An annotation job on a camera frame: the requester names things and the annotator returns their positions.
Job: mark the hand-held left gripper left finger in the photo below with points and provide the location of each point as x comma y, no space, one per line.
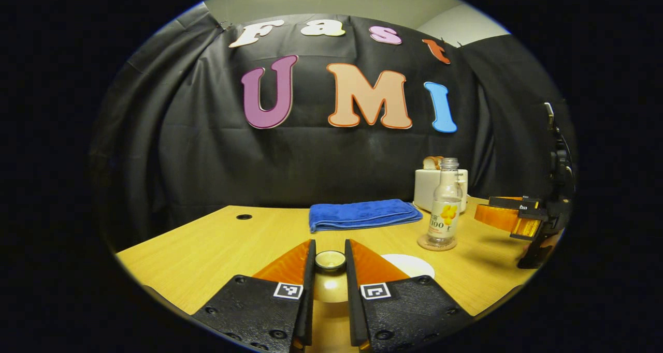
308,301

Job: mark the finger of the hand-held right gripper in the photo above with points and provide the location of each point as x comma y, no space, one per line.
500,217
510,202

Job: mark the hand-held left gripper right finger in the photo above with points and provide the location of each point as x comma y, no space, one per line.
353,301

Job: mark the white teacup lid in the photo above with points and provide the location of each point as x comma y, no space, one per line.
330,285

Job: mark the clear plastic water bottle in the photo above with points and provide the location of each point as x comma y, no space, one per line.
444,218

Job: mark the round brown coaster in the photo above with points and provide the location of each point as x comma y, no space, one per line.
437,247

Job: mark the white ceramic teacup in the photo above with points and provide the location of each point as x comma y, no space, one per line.
412,264

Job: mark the white toaster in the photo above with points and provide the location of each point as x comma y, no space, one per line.
426,187

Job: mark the toasted bread slice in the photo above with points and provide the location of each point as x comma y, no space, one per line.
429,163
439,161

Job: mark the folded blue towel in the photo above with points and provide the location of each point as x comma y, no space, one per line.
362,214

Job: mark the black backdrop cloth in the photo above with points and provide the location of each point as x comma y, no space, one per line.
207,151

